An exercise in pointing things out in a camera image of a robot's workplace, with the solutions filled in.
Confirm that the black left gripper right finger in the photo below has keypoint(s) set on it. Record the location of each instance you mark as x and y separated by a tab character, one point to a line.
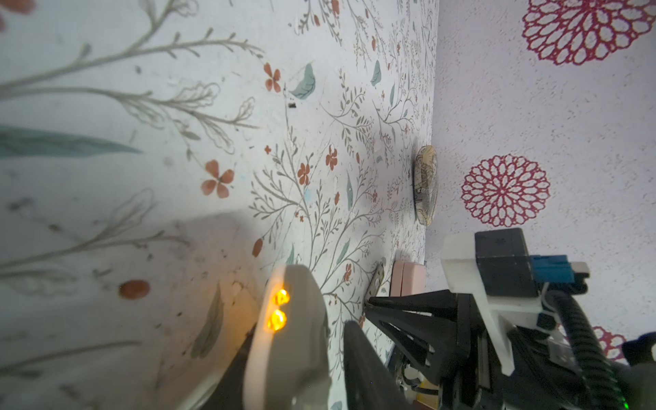
368	383

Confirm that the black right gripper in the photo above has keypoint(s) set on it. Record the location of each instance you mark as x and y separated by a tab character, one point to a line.
472	380

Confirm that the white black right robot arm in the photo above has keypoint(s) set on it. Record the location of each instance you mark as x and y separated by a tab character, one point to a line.
598	383

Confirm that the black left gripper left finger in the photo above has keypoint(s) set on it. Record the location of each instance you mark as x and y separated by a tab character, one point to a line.
228	394

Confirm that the white universal AC remote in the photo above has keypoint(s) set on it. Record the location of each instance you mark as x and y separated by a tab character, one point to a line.
288	365

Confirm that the pink rounded case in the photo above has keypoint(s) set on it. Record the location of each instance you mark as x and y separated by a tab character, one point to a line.
407	279

